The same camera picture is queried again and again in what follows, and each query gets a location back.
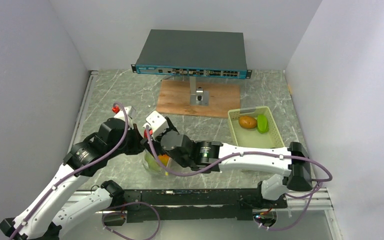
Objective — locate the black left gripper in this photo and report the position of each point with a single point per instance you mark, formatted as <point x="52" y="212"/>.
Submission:
<point x="138" y="146"/>

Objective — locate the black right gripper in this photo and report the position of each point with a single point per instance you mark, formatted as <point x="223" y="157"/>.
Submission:
<point x="156" y="142"/>

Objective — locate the pale green cabbage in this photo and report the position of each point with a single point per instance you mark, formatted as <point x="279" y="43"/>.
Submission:
<point x="150" y="163"/>

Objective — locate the clear zip top bag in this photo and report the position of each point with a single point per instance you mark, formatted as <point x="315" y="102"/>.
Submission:
<point x="163" y="171"/>

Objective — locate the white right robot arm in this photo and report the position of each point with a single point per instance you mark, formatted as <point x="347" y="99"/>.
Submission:
<point x="290" y="172"/>

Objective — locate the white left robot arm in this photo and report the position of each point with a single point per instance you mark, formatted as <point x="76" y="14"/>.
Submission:
<point x="45" y="218"/>

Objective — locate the brown wooden board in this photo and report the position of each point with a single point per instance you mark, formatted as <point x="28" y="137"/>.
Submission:
<point x="175" y="98"/>

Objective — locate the silver metal stand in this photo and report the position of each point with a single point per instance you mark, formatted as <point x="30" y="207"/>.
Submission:
<point x="198" y="96"/>

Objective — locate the pale green perforated basket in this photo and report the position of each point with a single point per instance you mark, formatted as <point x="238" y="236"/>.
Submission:
<point x="251" y="137"/>

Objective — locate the brown potato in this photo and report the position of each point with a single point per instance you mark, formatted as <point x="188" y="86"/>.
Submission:
<point x="247" y="122"/>

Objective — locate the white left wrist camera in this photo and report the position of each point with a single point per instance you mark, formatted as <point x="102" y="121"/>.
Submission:
<point x="125" y="113"/>

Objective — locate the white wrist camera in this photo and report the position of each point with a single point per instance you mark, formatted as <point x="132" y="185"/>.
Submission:
<point x="157" y="123"/>
<point x="125" y="113"/>

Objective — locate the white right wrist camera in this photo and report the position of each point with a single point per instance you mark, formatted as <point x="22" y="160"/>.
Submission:
<point x="157" y="123"/>

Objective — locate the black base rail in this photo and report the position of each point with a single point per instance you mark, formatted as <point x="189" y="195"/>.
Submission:
<point x="242" y="204"/>

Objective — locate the blue grey network switch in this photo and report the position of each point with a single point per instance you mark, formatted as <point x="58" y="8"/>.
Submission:
<point x="193" y="53"/>

